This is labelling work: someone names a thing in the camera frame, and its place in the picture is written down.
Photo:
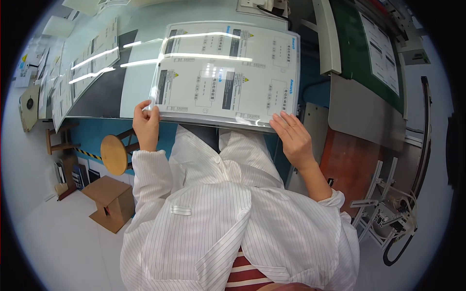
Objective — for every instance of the round wooden stool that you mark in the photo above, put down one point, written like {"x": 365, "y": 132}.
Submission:
{"x": 113, "y": 154}

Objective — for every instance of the beige board with black knob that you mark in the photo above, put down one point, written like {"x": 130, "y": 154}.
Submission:
{"x": 29, "y": 107}

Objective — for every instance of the white box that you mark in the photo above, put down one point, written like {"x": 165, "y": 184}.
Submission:
{"x": 58, "y": 26}

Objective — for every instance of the black curved rail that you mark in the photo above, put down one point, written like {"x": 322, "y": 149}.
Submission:
{"x": 425, "y": 138}

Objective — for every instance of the grey metal plate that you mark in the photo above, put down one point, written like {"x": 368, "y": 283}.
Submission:
{"x": 364, "y": 112}

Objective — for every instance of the dark wooden stool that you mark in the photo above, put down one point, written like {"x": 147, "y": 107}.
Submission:
{"x": 62, "y": 140}

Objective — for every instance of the person's left hand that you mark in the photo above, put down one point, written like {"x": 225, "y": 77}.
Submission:
{"x": 145, "y": 129}

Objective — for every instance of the heap of folders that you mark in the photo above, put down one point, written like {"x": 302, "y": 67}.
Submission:
{"x": 71, "y": 176}

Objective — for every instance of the white power strip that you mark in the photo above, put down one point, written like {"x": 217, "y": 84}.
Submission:
{"x": 255, "y": 5}

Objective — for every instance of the person's right hand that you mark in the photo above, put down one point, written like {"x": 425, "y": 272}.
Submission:
{"x": 295, "y": 143}

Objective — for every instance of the brown cardboard box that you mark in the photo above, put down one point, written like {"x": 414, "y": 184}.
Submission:
{"x": 109, "y": 200}

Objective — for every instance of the person's body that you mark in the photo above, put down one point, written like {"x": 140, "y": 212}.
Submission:
{"x": 204, "y": 225}

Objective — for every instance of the stack of laminated label sheets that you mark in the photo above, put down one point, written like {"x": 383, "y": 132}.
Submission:
{"x": 233, "y": 72}

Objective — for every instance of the row of printed paper sheets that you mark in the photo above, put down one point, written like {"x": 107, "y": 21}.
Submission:
{"x": 85, "y": 69}

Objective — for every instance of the brown wooden board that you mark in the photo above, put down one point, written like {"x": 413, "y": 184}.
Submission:
{"x": 346, "y": 167}

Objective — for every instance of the white printed label sheet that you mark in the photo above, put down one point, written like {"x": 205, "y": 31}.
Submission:
{"x": 380, "y": 51}

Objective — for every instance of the person's legs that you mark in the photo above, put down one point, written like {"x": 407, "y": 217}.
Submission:
{"x": 204, "y": 136}

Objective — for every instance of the green belt conveyor machine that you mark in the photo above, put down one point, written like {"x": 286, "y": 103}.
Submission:
{"x": 349, "y": 47}

